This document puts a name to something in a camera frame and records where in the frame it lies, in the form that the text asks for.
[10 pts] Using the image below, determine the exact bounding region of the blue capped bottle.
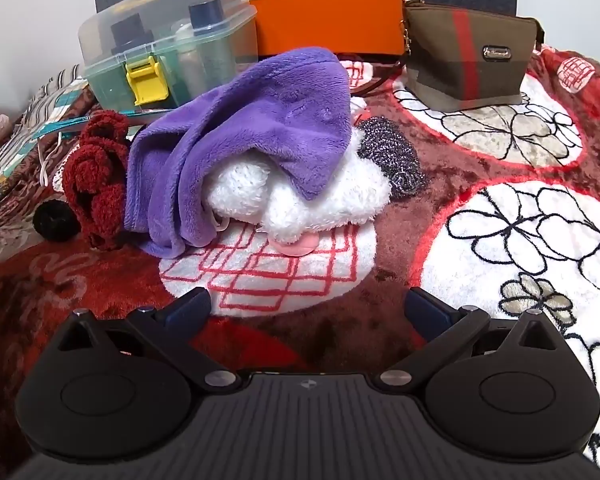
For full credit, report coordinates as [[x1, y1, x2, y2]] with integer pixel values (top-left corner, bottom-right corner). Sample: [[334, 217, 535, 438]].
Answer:
[[189, 0, 237, 96]]

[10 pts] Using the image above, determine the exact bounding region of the orange cardboard box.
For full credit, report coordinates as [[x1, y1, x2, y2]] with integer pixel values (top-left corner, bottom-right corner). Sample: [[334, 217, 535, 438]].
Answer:
[[242, 0, 412, 59]]

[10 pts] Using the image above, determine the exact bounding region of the clear plastic storage box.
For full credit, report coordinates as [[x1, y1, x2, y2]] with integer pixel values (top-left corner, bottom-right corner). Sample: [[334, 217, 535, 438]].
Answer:
[[77, 0, 258, 111]]

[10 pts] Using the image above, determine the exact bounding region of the purple fleece towel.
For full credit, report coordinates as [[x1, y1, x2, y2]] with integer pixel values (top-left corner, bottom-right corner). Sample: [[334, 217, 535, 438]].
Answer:
[[124, 47, 354, 259]]

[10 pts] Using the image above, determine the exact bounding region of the black fluffy scrunchie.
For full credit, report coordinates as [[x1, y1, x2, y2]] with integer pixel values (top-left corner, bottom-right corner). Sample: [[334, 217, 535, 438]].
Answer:
[[32, 199, 81, 244]]

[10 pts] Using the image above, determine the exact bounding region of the striped cloth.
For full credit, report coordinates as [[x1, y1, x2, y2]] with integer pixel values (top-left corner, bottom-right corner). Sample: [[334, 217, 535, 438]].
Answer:
[[0, 64, 90, 196]]

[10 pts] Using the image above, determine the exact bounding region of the dark red knitted scarf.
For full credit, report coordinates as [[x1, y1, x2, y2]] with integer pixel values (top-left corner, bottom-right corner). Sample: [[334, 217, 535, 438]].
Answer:
[[62, 110, 132, 252]]

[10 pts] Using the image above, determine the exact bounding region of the black capped bottle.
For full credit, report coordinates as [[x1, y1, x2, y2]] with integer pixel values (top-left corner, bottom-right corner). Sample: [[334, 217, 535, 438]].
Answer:
[[111, 15, 156, 57]]

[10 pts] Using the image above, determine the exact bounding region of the red floral printed blanket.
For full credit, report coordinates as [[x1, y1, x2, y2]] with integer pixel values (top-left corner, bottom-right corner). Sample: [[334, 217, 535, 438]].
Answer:
[[0, 45, 600, 463]]

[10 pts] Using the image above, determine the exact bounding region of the white plush toy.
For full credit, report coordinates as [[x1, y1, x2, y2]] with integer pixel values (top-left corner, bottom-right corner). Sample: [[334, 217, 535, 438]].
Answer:
[[202, 125, 393, 259]]

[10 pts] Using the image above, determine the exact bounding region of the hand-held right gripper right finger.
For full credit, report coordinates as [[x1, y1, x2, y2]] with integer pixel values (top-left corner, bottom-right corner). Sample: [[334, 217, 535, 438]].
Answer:
[[377, 287, 558, 393]]

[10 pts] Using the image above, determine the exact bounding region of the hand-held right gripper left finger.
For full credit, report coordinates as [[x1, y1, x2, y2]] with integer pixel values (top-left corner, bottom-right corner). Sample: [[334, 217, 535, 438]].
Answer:
[[55, 287, 242, 393]]

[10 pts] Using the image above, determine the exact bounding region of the brown striped pouch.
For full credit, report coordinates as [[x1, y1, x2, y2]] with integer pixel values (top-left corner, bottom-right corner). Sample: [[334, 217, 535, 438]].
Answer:
[[347, 0, 543, 112]]

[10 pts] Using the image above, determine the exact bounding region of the white cable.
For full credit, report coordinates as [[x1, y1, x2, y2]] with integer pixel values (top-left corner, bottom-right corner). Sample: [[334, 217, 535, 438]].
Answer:
[[39, 132, 64, 187]]

